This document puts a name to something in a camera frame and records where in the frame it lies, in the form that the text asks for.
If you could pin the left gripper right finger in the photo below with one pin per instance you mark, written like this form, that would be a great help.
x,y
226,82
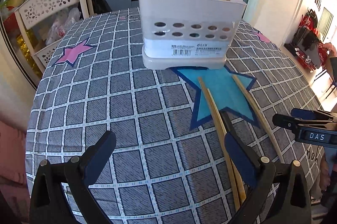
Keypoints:
x,y
291,203

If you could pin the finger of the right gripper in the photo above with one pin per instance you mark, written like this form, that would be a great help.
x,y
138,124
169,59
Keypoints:
x,y
312,114
292,123

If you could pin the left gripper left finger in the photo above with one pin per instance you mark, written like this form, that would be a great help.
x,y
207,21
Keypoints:
x,y
48,201

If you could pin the bamboo chopstick right inner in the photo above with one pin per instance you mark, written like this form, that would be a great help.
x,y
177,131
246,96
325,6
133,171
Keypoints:
x,y
263,122

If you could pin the bamboo chopstick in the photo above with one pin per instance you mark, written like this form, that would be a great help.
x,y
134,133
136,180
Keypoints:
x,y
263,122
220,128
240,186

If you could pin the bamboo chopstick centre right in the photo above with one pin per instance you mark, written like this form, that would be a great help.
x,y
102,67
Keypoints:
x,y
240,186

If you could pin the bamboo chopstick centre left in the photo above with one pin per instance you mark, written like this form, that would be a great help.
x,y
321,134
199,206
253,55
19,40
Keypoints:
x,y
220,128

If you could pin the grey checked tablecloth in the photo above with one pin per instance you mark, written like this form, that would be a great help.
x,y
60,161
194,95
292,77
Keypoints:
x,y
161,171

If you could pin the white plastic utensil holder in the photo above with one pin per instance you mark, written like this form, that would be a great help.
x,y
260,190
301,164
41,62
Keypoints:
x,y
188,33

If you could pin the plastic bag on shelf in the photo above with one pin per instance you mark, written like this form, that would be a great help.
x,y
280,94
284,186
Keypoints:
x,y
63,22

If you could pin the cream perforated plastic shelf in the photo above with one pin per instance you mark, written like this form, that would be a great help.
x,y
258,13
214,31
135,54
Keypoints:
x,y
32,12

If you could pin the red items on wall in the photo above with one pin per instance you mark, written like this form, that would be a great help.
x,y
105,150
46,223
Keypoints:
x,y
308,45

